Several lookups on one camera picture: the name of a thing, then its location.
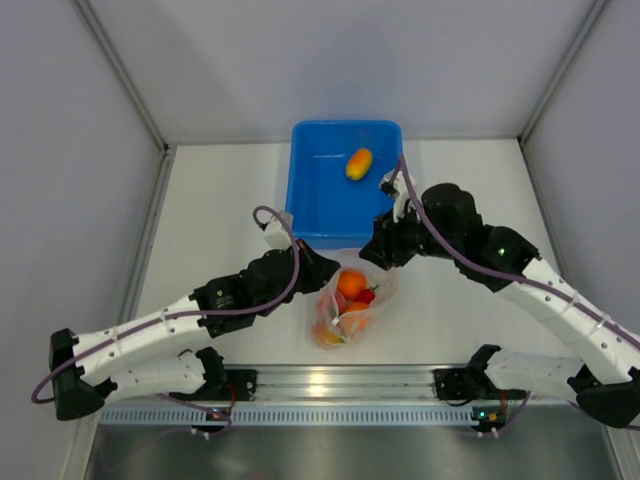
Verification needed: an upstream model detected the aluminium rail frame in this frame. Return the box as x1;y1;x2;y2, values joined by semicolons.
79;363;624;402

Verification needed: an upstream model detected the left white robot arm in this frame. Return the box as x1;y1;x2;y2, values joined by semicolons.
49;240;340;421

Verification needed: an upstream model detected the aluminium corner post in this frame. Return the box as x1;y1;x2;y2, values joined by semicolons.
517;0;612;150
70;0;169;152

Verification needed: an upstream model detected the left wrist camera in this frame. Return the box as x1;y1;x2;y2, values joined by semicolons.
263;211;293;250

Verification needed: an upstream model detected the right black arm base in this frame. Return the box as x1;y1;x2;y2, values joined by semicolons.
433;367;488;402

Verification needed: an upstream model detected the right aluminium corner post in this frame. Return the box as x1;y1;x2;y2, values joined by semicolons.
517;0;612;150

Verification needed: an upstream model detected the red fake chili pepper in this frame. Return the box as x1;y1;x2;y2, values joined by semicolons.
355;285;378;305

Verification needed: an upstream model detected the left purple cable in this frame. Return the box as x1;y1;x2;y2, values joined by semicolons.
30;205;301;404

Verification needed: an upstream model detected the slotted cable duct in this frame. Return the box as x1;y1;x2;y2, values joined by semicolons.
100;404;499;427

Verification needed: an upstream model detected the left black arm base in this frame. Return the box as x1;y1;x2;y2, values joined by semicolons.
198;368;258;402

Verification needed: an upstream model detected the clear zip top bag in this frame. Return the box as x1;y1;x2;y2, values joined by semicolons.
307;249;398;349

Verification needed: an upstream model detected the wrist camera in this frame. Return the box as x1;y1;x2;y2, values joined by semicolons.
263;211;293;250
379;168;417;223

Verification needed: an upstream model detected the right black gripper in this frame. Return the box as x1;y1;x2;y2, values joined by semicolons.
360;200;460;271

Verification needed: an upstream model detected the left aluminium corner post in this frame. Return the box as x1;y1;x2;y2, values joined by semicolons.
70;0;169;152

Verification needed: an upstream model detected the orange yellow fake fruit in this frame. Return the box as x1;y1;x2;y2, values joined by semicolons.
311;322;346;348

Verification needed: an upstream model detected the blue plastic bin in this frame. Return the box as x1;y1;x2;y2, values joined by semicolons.
285;120;403;250

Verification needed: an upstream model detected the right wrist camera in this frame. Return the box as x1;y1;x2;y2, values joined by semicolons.
379;168;417;223

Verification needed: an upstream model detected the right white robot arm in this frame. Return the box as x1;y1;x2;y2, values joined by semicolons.
359;180;639;428

